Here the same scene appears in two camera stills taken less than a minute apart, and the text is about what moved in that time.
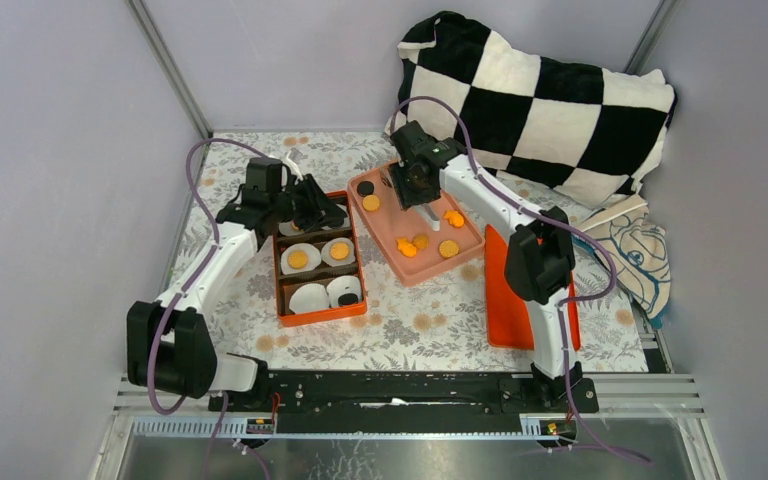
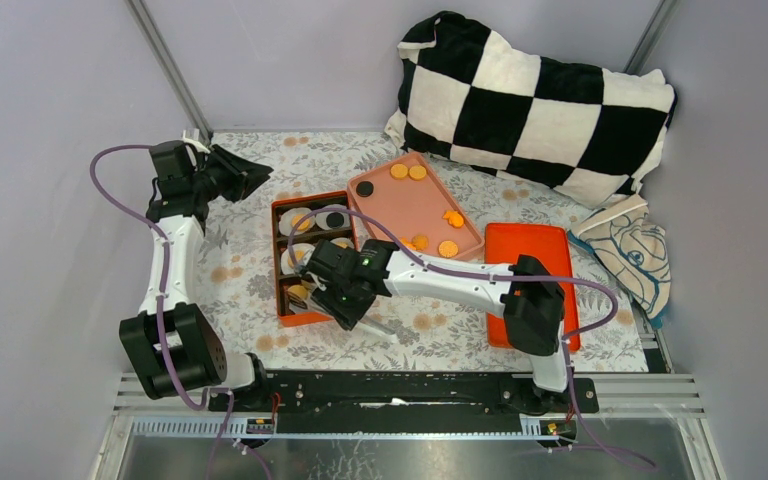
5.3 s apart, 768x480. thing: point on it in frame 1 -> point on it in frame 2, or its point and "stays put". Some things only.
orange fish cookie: [454, 218] stays put
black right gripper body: [407, 187] -> [342, 304]
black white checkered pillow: [588, 133] stays put
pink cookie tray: [400, 240] stays put
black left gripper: [313, 218] -> [245, 175]
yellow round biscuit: [298, 259] stays put
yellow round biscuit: [371, 202] -> [299, 291]
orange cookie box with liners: [318, 273] stays put
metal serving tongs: [424, 212] -> [377, 328]
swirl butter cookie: [420, 241] stays put
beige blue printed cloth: [640, 251] stays put
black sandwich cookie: [365, 188] stays put
